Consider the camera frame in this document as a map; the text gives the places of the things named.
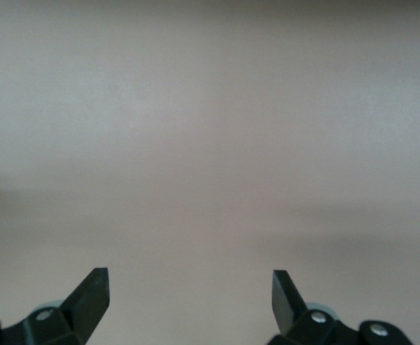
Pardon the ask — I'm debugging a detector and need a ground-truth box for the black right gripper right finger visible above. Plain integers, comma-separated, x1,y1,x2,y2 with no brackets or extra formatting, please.
269,269,411,345

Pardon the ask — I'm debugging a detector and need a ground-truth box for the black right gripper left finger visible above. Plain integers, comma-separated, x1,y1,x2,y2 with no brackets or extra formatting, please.
0,267,110,345

